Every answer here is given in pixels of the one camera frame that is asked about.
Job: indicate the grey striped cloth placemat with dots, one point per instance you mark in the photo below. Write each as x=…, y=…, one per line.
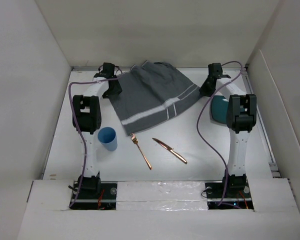
x=152, y=93

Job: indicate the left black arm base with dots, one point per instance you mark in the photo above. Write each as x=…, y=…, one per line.
x=105, y=193

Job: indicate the copper fork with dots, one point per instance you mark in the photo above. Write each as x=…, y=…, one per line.
x=136, y=142

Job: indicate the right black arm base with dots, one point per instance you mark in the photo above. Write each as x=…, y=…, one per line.
x=233, y=193

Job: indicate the blue plastic cup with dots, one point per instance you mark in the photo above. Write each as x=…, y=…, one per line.
x=108, y=138

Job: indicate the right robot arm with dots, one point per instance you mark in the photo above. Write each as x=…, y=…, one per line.
x=240, y=118

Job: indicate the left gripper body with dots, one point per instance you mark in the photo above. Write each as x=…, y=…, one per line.
x=113, y=77

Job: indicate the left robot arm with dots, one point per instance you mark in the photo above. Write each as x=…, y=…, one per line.
x=86, y=119

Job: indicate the copper knife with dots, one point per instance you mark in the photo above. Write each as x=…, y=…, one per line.
x=170, y=149

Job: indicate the teal square plate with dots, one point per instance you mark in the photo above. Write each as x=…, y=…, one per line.
x=218, y=109

